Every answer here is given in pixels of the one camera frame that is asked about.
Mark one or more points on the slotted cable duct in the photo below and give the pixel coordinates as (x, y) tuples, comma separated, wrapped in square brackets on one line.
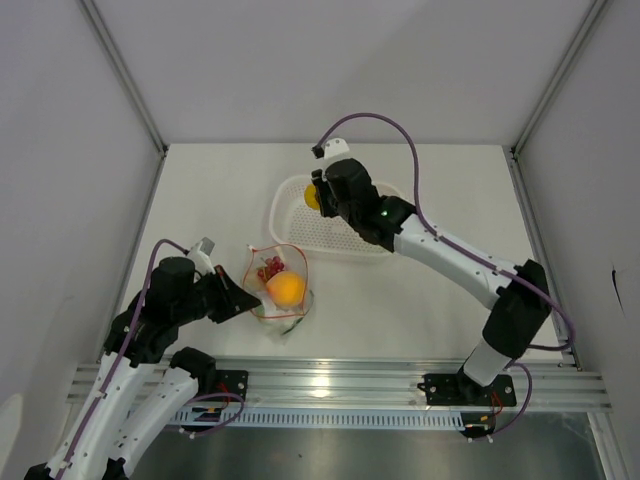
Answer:
[(413, 419)]

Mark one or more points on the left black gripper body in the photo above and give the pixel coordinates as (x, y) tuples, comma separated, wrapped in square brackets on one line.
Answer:
[(197, 305)]

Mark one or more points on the yellow pear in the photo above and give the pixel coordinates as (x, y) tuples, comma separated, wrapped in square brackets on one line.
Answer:
[(311, 198)]

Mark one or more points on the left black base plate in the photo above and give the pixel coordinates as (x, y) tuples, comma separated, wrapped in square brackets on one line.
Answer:
[(231, 382)]

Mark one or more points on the green leafy vegetable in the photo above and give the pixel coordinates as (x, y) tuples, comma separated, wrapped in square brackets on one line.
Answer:
[(296, 322)]

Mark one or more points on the red grape bunch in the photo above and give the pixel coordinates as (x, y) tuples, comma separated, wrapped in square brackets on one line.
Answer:
[(270, 268)]

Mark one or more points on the aluminium rail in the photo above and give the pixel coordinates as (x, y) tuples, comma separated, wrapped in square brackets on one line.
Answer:
[(391, 384)]

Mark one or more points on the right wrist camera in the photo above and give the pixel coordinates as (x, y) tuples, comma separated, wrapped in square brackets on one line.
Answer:
[(331, 150)]

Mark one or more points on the white perforated plastic basket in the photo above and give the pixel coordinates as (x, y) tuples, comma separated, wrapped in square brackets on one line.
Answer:
[(292, 221)]

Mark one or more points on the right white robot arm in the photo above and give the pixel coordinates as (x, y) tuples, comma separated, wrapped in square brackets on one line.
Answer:
[(513, 294)]

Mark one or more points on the clear orange zip top bag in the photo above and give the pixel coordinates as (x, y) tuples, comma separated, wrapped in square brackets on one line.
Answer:
[(295, 260)]

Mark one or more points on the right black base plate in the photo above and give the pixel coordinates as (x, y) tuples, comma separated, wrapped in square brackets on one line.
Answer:
[(448, 389)]

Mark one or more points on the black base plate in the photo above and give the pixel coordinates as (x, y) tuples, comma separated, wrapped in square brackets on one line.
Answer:
[(231, 382), (448, 389)]

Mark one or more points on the orange fruit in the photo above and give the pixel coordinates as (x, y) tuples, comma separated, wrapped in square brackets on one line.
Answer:
[(286, 289)]

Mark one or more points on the aluminium frame post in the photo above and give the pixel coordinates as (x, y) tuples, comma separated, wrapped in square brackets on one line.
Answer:
[(568, 60), (98, 25)]

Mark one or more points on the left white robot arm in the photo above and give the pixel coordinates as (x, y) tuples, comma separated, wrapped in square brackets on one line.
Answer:
[(109, 436)]

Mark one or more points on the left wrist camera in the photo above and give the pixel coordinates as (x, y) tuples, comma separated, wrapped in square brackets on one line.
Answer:
[(200, 255)]

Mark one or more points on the left aluminium frame post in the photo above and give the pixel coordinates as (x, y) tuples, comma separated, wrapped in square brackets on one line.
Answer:
[(98, 25)]

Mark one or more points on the right aluminium frame post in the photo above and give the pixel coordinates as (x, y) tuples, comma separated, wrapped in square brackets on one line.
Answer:
[(568, 60)]

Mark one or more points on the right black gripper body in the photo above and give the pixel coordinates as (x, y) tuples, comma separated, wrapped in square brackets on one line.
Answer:
[(344, 213)]

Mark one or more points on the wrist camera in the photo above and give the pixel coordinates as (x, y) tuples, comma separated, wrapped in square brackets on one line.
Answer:
[(200, 255), (331, 150)]

